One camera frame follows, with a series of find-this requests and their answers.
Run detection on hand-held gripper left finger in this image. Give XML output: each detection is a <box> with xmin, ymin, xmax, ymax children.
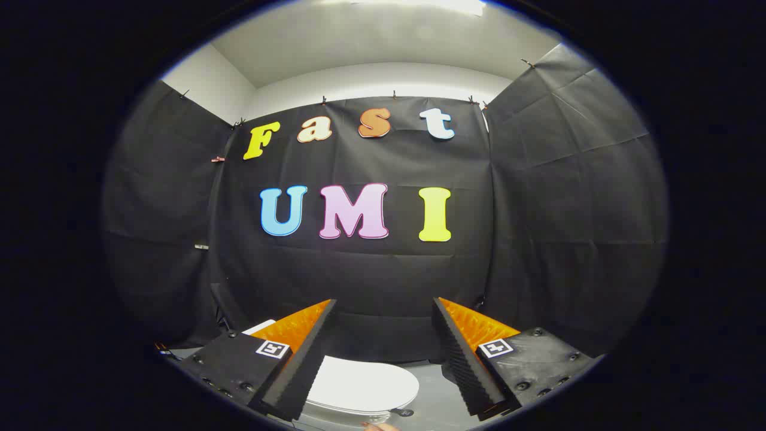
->
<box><xmin>177</xmin><ymin>298</ymin><xmax>338</xmax><ymax>421</ymax></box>

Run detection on black backdrop cloth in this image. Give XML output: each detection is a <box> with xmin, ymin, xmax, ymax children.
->
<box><xmin>102</xmin><ymin>43</ymin><xmax>669</xmax><ymax>366</ymax></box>

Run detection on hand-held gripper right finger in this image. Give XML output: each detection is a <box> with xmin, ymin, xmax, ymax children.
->
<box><xmin>432</xmin><ymin>297</ymin><xmax>601</xmax><ymax>420</ymax></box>

